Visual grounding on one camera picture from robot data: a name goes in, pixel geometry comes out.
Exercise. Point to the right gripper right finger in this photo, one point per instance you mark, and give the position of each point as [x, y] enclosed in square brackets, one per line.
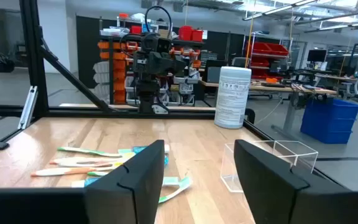
[278, 199]

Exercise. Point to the black aluminium table frame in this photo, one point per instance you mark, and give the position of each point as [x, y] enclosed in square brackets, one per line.
[33, 62]

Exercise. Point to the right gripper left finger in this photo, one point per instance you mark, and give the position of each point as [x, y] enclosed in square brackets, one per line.
[120, 199]

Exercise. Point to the red storage box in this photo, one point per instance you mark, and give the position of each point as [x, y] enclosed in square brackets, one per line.
[197, 35]
[185, 32]

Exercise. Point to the green white toothbrush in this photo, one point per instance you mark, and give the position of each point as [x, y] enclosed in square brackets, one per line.
[182, 186]
[89, 152]
[98, 173]

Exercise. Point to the white wipes canister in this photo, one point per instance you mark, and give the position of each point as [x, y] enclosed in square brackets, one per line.
[232, 99]

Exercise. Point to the shelf rack with orange bins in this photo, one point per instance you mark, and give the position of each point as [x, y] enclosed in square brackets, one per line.
[118, 77]

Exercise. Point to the black computer monitor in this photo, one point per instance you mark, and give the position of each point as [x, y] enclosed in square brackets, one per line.
[316, 55]

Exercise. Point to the silver aluminium bracket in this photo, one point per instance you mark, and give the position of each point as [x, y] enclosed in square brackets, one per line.
[28, 107]

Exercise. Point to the clear acrylic organizer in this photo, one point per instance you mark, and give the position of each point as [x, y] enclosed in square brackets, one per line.
[228, 168]

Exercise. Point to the orange white toothbrush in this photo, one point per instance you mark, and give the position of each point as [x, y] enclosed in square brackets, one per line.
[61, 171]
[73, 161]

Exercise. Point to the blue storage bin stack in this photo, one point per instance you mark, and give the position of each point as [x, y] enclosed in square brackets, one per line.
[328, 124]

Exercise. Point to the blue mouthwash bottle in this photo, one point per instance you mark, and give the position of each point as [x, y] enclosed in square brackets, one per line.
[140, 149]

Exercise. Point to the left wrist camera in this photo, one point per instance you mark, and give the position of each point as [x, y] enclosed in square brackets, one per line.
[164, 45]

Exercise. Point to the wooden workbench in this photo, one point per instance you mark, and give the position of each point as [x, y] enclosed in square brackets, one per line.
[291, 89]

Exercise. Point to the shelf with red bins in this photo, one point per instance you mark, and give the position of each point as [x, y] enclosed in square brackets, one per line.
[269, 48]

